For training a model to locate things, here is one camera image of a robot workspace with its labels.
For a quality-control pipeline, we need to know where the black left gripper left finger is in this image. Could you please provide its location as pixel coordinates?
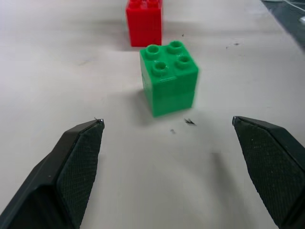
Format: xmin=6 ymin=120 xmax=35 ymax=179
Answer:
xmin=0 ymin=118 xmax=106 ymax=229

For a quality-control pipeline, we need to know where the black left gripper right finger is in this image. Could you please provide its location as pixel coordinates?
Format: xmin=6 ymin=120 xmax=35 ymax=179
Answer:
xmin=231 ymin=115 xmax=305 ymax=229

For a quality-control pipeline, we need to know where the green studded building block cube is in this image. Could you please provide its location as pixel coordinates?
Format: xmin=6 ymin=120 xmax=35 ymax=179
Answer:
xmin=139 ymin=41 xmax=199 ymax=118

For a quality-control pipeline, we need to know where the red studded building block cube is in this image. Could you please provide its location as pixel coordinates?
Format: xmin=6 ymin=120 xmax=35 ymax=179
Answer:
xmin=125 ymin=0 xmax=164 ymax=48

